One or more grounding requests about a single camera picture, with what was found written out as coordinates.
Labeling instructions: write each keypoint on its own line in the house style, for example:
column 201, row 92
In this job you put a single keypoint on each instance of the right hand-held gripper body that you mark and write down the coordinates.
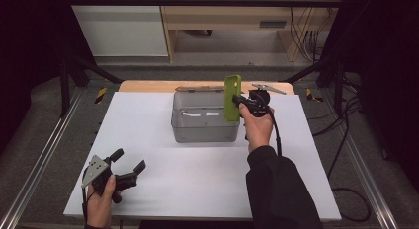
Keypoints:
column 258, row 102

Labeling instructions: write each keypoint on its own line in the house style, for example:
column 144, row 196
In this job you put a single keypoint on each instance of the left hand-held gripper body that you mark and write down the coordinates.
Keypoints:
column 123, row 181

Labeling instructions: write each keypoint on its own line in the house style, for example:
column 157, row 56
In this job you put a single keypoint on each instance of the green phone case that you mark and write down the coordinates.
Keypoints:
column 232, row 97

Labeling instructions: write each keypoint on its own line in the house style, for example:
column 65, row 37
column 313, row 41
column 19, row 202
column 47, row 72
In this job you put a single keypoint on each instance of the grey transparent storage box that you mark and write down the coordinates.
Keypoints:
column 204, row 127

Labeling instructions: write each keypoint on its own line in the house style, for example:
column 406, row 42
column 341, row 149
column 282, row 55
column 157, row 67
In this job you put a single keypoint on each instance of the person's right hand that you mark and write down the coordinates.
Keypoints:
column 258, row 130

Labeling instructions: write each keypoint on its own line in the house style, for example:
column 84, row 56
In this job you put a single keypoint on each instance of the person's left hand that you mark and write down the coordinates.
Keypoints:
column 99, row 209

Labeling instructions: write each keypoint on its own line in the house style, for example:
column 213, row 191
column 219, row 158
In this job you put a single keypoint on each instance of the black metal stand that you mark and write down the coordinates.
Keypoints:
column 66, row 87
column 337, row 84

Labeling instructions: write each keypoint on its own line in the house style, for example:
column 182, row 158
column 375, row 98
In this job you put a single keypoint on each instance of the wooden desk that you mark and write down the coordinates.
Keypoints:
column 230, row 15

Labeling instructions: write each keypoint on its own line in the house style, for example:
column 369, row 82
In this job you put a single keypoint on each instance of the white cabinet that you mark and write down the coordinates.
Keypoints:
column 122, row 28

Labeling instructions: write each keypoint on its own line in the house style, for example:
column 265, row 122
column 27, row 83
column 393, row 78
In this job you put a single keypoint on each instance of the aluminium rail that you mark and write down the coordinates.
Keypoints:
column 39, row 163
column 369, row 176

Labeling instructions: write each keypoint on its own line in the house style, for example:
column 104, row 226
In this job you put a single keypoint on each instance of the black horizontal frame bar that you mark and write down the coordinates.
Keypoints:
column 197, row 1

